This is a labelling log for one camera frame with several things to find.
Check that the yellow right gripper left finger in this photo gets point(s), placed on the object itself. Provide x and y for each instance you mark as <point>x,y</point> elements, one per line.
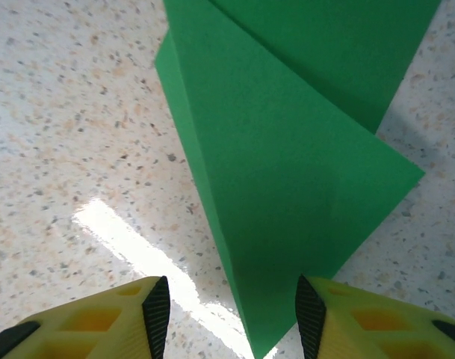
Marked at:
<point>81,329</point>

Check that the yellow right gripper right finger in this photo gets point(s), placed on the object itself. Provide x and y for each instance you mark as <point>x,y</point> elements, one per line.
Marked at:
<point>380,329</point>

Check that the green paper sheet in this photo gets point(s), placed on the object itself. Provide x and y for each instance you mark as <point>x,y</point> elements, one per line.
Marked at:
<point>279,149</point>

